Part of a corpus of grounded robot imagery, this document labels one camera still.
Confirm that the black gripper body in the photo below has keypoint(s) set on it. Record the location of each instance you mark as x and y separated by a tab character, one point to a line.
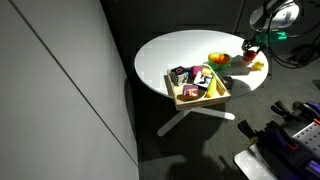
255	42

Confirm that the red toy apple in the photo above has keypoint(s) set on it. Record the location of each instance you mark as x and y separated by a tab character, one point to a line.
250	56

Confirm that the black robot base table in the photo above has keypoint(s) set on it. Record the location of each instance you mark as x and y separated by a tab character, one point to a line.
256	163

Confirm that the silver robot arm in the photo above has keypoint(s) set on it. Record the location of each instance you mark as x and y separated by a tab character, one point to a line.
276	15

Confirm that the yellow toy lemon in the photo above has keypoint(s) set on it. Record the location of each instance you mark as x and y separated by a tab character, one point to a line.
258	65

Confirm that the orange toy fruit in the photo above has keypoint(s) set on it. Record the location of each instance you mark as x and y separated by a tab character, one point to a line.
223	59

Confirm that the small yellow toy fruit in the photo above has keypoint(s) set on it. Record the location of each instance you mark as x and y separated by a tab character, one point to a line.
213	56

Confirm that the yellow toy banana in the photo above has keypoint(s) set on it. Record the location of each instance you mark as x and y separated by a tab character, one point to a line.
212	87

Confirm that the wooden tray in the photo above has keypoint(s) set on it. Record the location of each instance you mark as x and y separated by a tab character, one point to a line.
200	102

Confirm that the green plastic bowl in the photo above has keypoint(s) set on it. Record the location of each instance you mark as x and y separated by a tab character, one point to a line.
218	66

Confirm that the yellow wedge block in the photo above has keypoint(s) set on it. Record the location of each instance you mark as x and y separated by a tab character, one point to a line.
221	87

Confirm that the black white checkered cube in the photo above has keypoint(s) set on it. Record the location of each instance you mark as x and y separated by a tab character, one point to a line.
202	80

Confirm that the magenta cube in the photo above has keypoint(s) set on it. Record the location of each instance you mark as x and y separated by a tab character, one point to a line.
195	71

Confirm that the purple cube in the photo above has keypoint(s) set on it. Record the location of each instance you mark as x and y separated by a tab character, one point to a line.
190	91

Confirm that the black cube with red print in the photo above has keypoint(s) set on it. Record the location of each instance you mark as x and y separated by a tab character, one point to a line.
178	75

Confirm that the white table base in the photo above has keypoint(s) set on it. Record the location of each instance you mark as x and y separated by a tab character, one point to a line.
186	115

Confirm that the perforated metal breadboard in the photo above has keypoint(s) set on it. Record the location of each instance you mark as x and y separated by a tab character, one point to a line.
308	136

